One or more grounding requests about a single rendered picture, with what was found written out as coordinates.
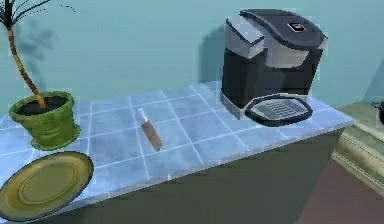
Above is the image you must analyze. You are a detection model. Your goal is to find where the blue tiled kitchen counter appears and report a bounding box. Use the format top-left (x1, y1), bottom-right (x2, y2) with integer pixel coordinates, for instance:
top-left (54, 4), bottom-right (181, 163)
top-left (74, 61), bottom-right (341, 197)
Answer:
top-left (0, 80), bottom-right (355, 224)

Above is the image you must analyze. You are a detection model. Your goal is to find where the black and grey coffee machine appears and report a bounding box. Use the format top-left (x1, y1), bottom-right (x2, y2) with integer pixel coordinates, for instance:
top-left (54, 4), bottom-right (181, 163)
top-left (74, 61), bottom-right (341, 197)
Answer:
top-left (219, 8), bottom-right (329, 128)

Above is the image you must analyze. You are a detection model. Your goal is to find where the house plant in green pot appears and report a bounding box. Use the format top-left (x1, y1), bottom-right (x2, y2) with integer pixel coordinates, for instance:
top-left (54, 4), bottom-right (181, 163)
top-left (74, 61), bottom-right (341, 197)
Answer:
top-left (0, 0), bottom-right (81, 151)

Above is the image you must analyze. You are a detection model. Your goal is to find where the olive green plate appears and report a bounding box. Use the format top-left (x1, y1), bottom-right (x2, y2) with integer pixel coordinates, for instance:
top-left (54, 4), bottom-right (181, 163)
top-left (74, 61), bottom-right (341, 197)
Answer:
top-left (0, 150), bottom-right (95, 223)

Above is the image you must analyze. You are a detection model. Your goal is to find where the pale green cabinet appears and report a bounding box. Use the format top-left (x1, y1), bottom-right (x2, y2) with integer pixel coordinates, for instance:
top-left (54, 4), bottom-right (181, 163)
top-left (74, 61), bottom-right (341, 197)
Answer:
top-left (330, 101), bottom-right (384, 198)

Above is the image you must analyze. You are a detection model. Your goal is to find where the brown handled knife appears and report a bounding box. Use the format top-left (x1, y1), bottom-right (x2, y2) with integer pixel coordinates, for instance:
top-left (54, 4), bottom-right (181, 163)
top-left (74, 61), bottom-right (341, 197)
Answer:
top-left (137, 107), bottom-right (164, 152)

